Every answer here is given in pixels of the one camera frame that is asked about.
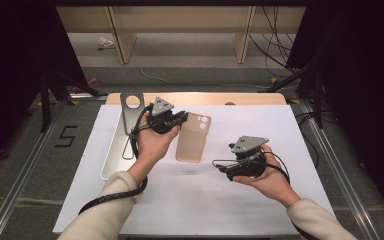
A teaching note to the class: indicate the person's left hand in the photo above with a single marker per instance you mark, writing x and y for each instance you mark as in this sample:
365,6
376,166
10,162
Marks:
153,150

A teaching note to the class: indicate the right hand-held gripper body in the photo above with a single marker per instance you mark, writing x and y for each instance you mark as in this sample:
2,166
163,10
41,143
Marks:
250,163

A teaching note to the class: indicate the pink object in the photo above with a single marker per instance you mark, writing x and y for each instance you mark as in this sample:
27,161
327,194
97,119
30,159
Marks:
93,81

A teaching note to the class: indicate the white plastic storage bin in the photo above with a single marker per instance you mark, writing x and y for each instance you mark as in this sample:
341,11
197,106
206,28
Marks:
113,160

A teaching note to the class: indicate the black metal stand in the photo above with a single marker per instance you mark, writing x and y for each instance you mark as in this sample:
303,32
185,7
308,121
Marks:
45,106
318,106

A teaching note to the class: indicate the grey metal bracket stand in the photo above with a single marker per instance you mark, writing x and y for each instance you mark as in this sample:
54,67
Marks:
128,116

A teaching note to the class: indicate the person's right hand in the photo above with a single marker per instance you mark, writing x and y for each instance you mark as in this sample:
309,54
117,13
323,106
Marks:
273,183

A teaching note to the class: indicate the light wooden shelf unit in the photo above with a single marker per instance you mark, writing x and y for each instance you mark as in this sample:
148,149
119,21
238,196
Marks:
180,20

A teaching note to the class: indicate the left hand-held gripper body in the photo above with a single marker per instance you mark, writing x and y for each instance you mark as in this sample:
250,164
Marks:
160,121

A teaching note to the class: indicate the white table cover sheet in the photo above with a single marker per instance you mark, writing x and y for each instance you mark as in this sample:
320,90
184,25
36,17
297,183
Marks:
196,206

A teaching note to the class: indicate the beige phone case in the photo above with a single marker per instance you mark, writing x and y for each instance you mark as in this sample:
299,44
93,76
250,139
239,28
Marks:
193,143

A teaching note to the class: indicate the light wooden table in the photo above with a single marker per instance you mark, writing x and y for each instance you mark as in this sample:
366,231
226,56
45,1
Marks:
213,98

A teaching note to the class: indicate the crumpled white paper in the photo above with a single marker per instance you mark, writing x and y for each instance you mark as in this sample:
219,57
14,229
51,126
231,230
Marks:
105,42

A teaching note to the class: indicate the aluminium floor rail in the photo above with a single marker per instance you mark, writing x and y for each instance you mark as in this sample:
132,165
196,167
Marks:
353,200
13,200

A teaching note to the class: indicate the black curtain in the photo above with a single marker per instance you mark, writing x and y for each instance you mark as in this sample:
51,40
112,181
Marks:
363,83
13,66

